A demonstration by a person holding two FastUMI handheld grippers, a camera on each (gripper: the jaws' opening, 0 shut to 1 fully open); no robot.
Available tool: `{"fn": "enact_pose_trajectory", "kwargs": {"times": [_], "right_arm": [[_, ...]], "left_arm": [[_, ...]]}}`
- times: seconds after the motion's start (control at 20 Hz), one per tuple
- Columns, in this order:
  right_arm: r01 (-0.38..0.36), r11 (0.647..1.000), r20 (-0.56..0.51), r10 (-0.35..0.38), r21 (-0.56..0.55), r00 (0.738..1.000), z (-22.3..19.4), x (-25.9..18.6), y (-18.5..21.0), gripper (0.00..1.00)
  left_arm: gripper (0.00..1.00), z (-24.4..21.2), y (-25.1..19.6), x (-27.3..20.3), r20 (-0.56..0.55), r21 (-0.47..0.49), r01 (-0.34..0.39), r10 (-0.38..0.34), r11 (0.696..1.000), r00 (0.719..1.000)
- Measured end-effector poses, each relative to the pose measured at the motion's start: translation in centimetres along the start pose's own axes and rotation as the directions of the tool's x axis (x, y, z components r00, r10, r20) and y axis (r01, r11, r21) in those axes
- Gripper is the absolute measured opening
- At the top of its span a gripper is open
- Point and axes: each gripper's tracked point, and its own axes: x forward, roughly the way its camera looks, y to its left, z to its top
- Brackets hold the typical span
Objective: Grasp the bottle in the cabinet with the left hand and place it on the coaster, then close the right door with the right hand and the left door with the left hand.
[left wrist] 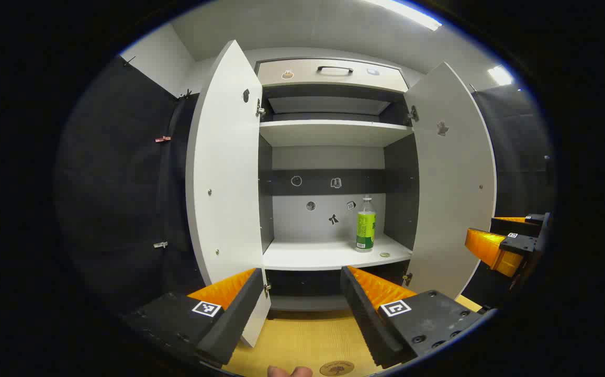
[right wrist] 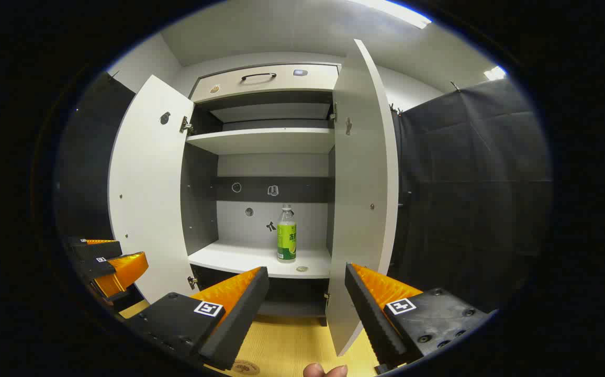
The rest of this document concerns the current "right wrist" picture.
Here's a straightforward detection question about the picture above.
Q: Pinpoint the long ceiling light panel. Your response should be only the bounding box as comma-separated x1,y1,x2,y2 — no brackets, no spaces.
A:
350,0,432,29

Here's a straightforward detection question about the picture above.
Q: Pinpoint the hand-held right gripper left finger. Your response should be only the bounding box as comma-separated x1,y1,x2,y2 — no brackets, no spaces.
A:
125,266,270,371

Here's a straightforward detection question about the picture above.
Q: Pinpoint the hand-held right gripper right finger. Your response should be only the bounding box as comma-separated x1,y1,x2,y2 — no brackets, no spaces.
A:
344,263,497,373

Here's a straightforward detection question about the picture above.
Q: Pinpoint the round wooden coaster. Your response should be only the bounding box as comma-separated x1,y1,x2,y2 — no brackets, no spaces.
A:
231,359,261,375

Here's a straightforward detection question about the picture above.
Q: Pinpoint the white cabinet shelf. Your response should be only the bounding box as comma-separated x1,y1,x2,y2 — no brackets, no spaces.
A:
187,239,333,279
186,127,335,156

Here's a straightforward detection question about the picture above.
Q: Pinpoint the green label plastic bottle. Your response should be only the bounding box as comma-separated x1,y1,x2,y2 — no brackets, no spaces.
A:
276,204,298,263

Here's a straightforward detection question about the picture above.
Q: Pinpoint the white cabinet door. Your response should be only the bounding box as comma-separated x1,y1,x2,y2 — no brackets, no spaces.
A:
108,74,198,304
325,38,400,358

